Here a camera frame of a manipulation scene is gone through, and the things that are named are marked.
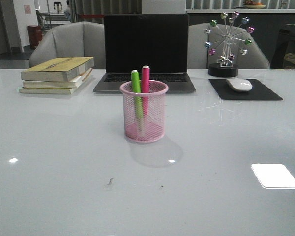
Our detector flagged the green highlighter pen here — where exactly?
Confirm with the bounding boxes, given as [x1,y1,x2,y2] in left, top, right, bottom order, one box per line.
[131,70,144,133]

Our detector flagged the pink highlighter pen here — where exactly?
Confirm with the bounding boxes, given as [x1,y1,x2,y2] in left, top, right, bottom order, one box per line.
[141,65,150,116]

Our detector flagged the pink mesh pen holder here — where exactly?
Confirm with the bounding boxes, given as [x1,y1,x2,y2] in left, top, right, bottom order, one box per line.
[120,80,168,143]

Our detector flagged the grey laptop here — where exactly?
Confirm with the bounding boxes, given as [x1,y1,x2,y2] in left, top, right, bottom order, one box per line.
[93,14,196,94]

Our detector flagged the middle book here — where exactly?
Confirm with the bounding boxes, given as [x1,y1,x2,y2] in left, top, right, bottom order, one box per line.
[23,68,92,89]

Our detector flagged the grey right armchair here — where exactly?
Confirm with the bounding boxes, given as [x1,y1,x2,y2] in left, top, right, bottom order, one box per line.
[187,23,270,69]

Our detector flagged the grey armchair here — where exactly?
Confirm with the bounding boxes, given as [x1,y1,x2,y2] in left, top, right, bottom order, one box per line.
[29,21,106,69]
[187,23,270,69]

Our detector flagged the white computer mouse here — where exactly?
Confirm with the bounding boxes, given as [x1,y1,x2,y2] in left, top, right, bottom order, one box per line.
[226,77,253,92]

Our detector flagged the yellow top book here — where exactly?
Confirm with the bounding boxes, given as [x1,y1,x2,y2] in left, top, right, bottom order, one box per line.
[21,57,94,82]

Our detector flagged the grey left armchair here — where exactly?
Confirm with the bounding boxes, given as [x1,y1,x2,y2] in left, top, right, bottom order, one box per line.
[29,21,106,69]

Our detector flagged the bottom book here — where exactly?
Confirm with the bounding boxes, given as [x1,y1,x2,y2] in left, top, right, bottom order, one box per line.
[19,75,90,94]

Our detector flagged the ferris wheel desk ornament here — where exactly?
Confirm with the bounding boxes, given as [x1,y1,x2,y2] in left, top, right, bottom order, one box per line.
[204,11,255,78]

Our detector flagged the white cabinet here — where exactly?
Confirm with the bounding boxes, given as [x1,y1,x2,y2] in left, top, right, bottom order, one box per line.
[142,0,186,14]

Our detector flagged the black mouse pad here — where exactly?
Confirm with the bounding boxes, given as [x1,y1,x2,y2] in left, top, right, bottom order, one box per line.
[209,79,283,101]

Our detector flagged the red barrier belt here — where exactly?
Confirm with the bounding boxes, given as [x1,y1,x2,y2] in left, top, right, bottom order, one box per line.
[78,14,105,19]

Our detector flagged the red trash bin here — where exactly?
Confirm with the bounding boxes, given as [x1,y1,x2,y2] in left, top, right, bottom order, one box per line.
[27,25,42,49]

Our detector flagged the fruit bowl on counter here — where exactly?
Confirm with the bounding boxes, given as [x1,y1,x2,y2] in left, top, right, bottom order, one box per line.
[243,0,266,9]

